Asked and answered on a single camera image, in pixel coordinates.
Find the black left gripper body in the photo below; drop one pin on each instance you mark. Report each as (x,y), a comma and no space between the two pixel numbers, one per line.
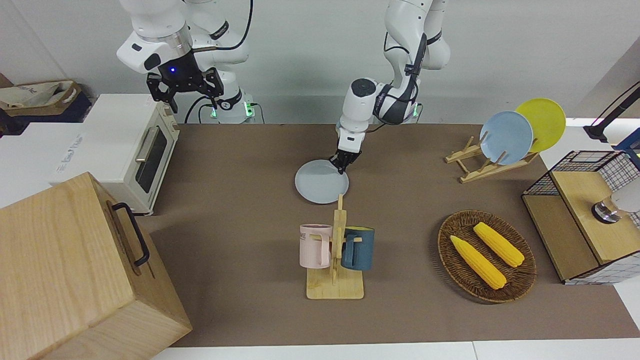
(350,156)

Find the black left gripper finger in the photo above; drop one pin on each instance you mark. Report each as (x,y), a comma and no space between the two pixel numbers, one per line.
(335,162)
(344,168)

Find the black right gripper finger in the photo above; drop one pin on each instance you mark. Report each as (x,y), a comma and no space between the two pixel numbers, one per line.
(162,90)
(214,85)

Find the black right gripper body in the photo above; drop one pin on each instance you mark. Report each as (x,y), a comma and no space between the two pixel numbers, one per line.
(181,72)

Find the gray round plate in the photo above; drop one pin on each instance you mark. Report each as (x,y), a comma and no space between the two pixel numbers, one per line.
(317,182)

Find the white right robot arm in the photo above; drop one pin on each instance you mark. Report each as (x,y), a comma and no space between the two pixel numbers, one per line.
(155,25)

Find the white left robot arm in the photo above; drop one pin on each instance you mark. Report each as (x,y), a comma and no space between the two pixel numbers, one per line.
(405,20)

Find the light blue plate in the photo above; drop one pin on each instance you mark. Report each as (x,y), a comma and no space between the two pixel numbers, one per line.
(506,137)

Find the yellow plate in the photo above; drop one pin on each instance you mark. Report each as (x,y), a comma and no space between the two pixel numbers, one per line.
(547,120)

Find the cream toaster oven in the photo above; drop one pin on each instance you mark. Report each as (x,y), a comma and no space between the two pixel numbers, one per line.
(120,145)

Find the dark blue mug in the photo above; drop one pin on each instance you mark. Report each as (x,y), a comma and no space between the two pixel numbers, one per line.
(361,250)

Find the pink mug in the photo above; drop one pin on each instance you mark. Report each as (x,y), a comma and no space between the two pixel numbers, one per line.
(312,247)

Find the wooden mug tree stand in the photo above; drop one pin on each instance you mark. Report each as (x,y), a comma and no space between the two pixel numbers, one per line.
(334,287)

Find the brown storage box with bag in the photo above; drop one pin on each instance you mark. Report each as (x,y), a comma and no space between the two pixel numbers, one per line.
(40,100)

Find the wooden dish rack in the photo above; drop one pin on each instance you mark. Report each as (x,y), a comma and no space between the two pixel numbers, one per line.
(480,172)

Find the round wicker basket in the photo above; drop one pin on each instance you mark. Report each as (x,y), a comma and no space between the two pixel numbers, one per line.
(460,270)

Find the yellow corn cob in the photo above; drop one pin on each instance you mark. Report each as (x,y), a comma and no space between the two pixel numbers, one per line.
(477,262)
(500,245)

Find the large wooden box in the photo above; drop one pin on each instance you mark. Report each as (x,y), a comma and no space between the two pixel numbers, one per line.
(60,270)

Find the wooden shelf board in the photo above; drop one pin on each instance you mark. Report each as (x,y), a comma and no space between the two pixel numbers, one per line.
(580,200)

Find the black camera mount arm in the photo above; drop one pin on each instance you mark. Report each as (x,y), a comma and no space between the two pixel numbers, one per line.
(610,112)

